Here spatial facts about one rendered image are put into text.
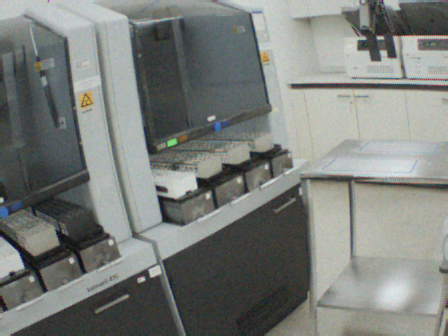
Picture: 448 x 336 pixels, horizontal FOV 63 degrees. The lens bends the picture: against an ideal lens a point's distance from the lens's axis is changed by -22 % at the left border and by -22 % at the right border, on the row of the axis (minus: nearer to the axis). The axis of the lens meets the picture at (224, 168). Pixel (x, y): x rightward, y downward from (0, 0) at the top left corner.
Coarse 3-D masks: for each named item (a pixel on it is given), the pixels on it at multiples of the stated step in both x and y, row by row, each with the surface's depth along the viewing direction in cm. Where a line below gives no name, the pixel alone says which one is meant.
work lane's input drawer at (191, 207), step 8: (192, 192) 146; (200, 192) 146; (208, 192) 148; (160, 200) 147; (168, 200) 145; (176, 200) 142; (184, 200) 141; (192, 200) 143; (200, 200) 145; (208, 200) 148; (160, 208) 147; (168, 208) 144; (176, 208) 142; (184, 208) 141; (192, 208) 143; (200, 208) 146; (208, 208) 148; (176, 216) 143; (184, 216) 141; (192, 216) 143; (200, 216) 145; (208, 216) 142
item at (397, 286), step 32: (320, 160) 155; (352, 160) 148; (384, 160) 140; (416, 160) 133; (352, 192) 181; (352, 224) 185; (352, 256) 190; (352, 288) 162; (384, 288) 155; (416, 288) 146
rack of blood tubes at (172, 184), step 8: (160, 176) 152; (168, 176) 151; (176, 176) 150; (184, 176) 148; (192, 176) 148; (160, 184) 146; (168, 184) 143; (176, 184) 143; (184, 184) 145; (192, 184) 148; (160, 192) 148; (168, 192) 145; (176, 192) 143; (184, 192) 145
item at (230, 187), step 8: (224, 176) 157; (232, 176) 157; (240, 176) 159; (200, 184) 156; (208, 184) 153; (216, 184) 151; (224, 184) 153; (232, 184) 156; (240, 184) 159; (216, 192) 151; (224, 192) 153; (232, 192) 156; (240, 192) 159; (216, 200) 151; (224, 200) 153; (232, 200) 156; (240, 200) 153
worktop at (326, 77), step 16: (288, 80) 378; (304, 80) 366; (320, 80) 355; (336, 80) 344; (352, 80) 333; (368, 80) 322; (384, 80) 311; (400, 80) 300; (416, 80) 292; (432, 80) 283
